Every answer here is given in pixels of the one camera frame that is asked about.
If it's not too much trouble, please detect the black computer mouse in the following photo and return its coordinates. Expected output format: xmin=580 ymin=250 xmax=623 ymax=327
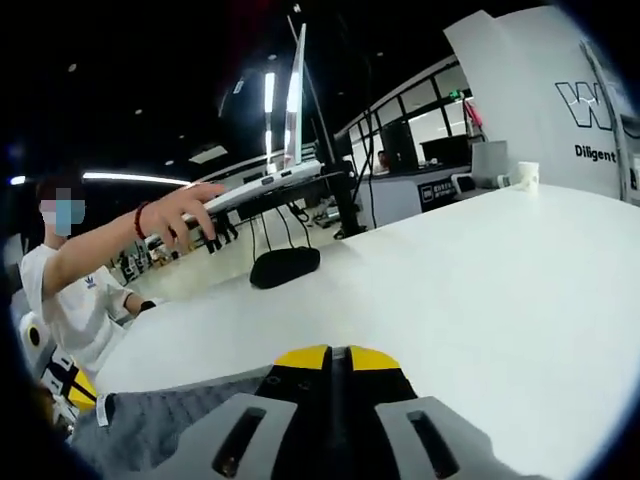
xmin=249 ymin=246 xmax=322 ymax=290

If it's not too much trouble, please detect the black hanging cable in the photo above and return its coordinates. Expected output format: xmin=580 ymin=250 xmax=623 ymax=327
xmin=284 ymin=202 xmax=315 ymax=250
xmin=248 ymin=212 xmax=265 ymax=264

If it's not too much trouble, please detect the silver open laptop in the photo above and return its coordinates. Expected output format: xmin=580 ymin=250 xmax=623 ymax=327
xmin=199 ymin=22 xmax=325 ymax=212

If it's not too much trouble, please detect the grey fluffy towel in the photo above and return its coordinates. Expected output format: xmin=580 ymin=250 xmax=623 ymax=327
xmin=69 ymin=372 xmax=274 ymax=480

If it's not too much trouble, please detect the black printed sign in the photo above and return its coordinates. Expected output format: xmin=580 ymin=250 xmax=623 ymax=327
xmin=418 ymin=182 xmax=454 ymax=211

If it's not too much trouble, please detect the white paper cup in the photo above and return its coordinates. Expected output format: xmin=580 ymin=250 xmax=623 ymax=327
xmin=517 ymin=160 xmax=542 ymax=194

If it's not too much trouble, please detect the black wide monitor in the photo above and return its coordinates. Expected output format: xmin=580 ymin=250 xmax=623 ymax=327
xmin=418 ymin=135 xmax=474 ymax=166

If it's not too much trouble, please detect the ceiling light strip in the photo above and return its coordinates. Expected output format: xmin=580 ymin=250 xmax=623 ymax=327
xmin=82 ymin=171 xmax=192 ymax=188

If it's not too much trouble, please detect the black laptop stand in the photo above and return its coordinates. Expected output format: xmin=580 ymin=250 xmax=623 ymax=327
xmin=219 ymin=14 xmax=369 ymax=240

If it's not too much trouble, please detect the grey tilted screen back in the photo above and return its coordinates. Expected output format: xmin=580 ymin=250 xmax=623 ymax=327
xmin=472 ymin=139 xmax=511 ymax=189

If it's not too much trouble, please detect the pink hanging cloth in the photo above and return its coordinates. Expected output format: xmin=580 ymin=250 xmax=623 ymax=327
xmin=463 ymin=95 xmax=485 ymax=137

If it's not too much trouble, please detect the black computer tower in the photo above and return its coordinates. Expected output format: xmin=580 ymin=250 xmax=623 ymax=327
xmin=382 ymin=119 xmax=419 ymax=174

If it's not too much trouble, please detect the grey counter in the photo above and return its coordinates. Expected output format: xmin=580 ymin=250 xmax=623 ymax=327
xmin=369 ymin=169 xmax=481 ymax=231

